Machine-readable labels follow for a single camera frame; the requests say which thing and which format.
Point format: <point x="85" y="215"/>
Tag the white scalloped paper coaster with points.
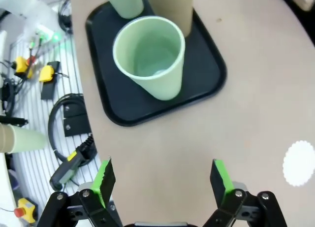
<point x="300" y="163"/>

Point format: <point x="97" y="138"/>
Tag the black mounting plate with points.
<point x="73" y="110"/>
<point x="77" y="126"/>

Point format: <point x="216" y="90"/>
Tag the person's black sweater torso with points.
<point x="310" y="22"/>

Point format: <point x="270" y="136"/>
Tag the black rod tool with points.
<point x="12" y="120"/>

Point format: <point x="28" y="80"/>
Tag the black plastic tray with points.
<point x="197" y="76"/>

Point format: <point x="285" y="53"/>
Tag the yellow switch box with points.
<point x="46" y="73"/>
<point x="21" y="65"/>

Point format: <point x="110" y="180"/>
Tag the long black metal plate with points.
<point x="49" y="89"/>

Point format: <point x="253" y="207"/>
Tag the yellow emergency stop button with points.
<point x="25" y="211"/>

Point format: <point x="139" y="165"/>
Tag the light green spare cup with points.
<point x="29" y="139"/>

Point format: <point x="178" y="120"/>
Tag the brown tall cup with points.
<point x="172" y="5"/>

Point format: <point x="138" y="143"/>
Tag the light green tall cup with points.
<point x="161" y="89"/>
<point x="125" y="3"/>

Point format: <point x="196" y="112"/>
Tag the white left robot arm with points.
<point x="24" y="3"/>

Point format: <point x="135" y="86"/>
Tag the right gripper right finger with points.
<point x="222" y="185"/>

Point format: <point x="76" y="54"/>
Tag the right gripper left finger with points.
<point x="98" y="187"/>

